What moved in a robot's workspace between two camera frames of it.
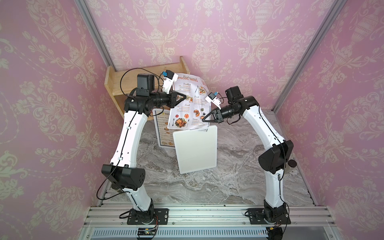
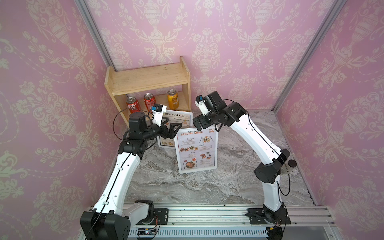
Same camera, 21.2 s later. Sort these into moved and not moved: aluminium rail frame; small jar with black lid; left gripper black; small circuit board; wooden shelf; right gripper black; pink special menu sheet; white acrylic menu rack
Moved: pink special menu sheet; left gripper black; right gripper black
Not moved: aluminium rail frame; small jar with black lid; wooden shelf; small circuit board; white acrylic menu rack
